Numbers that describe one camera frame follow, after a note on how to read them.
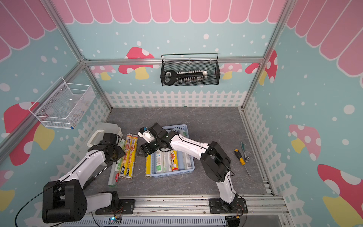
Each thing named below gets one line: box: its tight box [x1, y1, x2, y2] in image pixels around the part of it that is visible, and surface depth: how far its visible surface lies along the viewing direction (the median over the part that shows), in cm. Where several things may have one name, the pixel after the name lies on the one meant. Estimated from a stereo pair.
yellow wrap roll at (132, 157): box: [125, 134, 139, 180], surface depth 90 cm
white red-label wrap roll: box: [155, 150, 163, 174], surface depth 87 cm
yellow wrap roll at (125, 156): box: [118, 132, 133, 178], surface depth 89 cm
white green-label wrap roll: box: [163, 151, 170, 173], surface depth 87 cm
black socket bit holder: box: [164, 69, 208, 86], surface depth 91 cm
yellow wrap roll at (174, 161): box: [170, 149, 179, 172], surface depth 89 cm
